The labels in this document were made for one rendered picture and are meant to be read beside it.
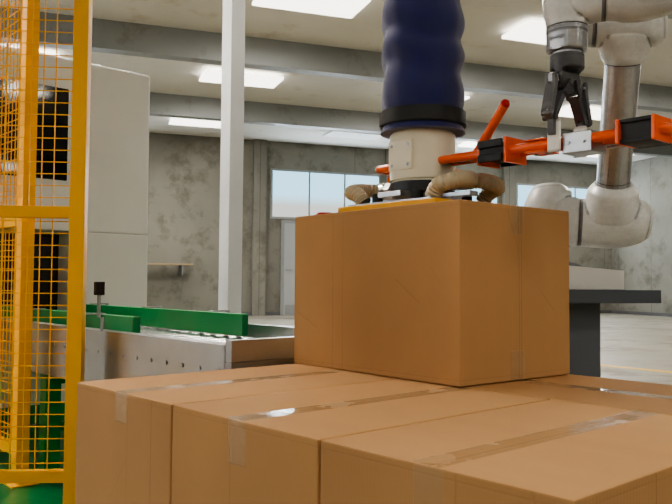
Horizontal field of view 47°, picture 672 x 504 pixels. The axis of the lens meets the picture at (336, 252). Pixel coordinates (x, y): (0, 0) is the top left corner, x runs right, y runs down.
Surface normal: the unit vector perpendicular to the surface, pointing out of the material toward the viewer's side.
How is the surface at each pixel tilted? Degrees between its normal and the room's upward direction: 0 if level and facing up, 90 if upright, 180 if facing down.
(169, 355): 90
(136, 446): 90
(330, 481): 90
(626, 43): 122
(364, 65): 90
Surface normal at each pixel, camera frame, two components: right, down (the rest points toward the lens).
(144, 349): -0.73, -0.04
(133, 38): 0.34, -0.04
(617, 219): -0.18, 0.36
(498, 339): 0.63, -0.03
